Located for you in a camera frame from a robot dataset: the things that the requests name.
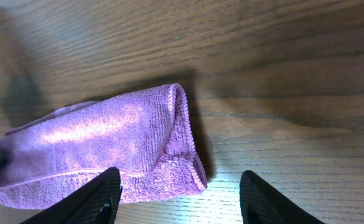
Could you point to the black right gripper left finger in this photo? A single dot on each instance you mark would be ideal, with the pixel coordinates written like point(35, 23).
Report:
point(97, 202)

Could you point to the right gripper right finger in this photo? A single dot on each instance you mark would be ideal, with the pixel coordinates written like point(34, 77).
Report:
point(261, 203)

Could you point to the purple microfibre cloth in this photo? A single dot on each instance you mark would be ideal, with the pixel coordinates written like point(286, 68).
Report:
point(146, 134)

